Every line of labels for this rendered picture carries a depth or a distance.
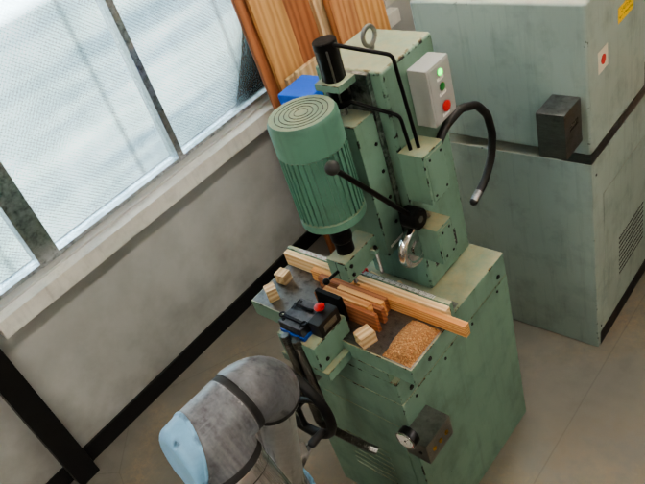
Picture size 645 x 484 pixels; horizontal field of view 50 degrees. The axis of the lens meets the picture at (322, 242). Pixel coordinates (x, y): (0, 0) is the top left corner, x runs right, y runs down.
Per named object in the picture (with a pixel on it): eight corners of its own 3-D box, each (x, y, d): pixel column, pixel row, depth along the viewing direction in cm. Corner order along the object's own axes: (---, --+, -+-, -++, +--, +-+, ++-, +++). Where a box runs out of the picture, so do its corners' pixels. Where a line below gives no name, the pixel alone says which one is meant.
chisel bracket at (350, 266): (333, 280, 193) (324, 258, 188) (363, 250, 200) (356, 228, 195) (353, 288, 188) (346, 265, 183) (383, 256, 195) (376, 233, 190)
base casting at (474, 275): (288, 350, 216) (279, 330, 210) (393, 239, 244) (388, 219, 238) (403, 407, 187) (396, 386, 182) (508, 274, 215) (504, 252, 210)
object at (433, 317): (314, 279, 209) (310, 270, 206) (318, 276, 210) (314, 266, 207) (466, 338, 175) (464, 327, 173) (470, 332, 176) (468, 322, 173)
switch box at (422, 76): (417, 125, 179) (405, 70, 170) (438, 106, 184) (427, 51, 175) (437, 129, 175) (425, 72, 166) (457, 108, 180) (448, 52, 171)
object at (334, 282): (321, 288, 205) (317, 277, 202) (325, 284, 206) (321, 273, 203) (386, 314, 189) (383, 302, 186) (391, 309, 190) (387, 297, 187)
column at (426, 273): (373, 270, 220) (312, 65, 177) (413, 228, 231) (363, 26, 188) (432, 290, 206) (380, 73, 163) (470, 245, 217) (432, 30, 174)
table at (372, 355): (235, 333, 209) (227, 320, 205) (299, 271, 224) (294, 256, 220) (394, 414, 170) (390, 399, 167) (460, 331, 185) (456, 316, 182)
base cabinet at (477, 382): (343, 476, 258) (286, 351, 216) (427, 368, 286) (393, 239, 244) (444, 538, 230) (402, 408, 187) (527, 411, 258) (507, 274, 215)
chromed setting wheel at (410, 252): (400, 275, 191) (392, 241, 184) (425, 248, 197) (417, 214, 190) (409, 278, 189) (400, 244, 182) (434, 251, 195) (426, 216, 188)
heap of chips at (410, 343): (382, 355, 178) (378, 346, 176) (412, 320, 185) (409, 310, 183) (410, 368, 172) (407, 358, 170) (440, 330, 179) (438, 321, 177)
